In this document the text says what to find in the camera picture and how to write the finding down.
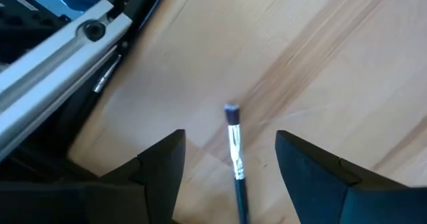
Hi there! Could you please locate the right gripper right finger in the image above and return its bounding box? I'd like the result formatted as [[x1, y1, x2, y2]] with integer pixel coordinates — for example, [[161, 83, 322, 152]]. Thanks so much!
[[275, 129, 427, 224]]

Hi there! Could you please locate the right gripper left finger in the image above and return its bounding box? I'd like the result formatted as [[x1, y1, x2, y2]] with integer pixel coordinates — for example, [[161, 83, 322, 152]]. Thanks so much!
[[0, 129, 186, 224]]

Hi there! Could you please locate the thin black paint brush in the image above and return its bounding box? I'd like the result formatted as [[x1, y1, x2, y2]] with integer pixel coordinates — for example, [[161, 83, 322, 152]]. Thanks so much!
[[224, 103, 251, 224], [92, 54, 121, 94]]

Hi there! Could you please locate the white frame bracket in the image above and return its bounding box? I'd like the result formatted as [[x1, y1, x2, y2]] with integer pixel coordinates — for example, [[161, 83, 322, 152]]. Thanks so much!
[[0, 0, 133, 161]]

